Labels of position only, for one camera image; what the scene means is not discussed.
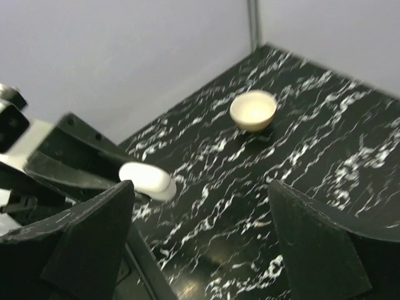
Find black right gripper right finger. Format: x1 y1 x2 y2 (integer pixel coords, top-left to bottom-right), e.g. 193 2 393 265
268 180 399 299

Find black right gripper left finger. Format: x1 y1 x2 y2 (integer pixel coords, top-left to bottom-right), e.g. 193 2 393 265
1 181 134 299

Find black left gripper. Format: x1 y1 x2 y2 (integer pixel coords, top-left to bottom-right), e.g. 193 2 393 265
1 114 130 225

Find white earbud case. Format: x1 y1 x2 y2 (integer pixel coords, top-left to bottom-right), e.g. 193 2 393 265
118 162 177 201

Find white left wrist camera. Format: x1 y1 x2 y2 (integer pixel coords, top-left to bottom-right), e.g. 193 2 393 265
1 84 54 173

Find aluminium frame rail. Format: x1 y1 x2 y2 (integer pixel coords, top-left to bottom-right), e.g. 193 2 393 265
247 0 262 53

